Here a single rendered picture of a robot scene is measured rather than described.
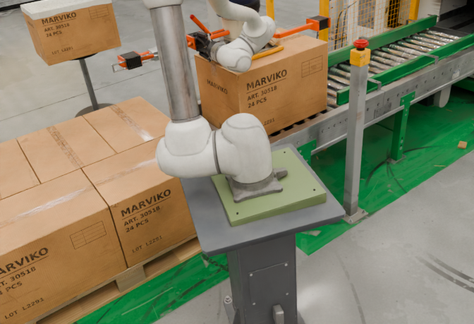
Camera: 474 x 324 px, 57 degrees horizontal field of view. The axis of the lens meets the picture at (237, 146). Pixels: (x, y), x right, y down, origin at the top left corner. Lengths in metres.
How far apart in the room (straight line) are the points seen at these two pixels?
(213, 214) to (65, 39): 2.44
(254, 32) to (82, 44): 2.10
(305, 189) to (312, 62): 0.99
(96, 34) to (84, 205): 1.95
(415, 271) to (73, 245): 1.64
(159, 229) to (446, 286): 1.41
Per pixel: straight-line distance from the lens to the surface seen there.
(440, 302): 2.33
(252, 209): 1.51
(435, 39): 3.81
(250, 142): 1.44
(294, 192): 1.56
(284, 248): 1.72
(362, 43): 2.14
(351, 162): 2.44
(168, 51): 1.45
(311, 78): 2.42
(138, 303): 2.34
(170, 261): 2.45
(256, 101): 2.21
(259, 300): 1.87
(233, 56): 1.85
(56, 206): 2.16
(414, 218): 2.72
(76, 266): 2.17
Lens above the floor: 1.75
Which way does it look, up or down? 32 degrees down
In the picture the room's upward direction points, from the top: 6 degrees counter-clockwise
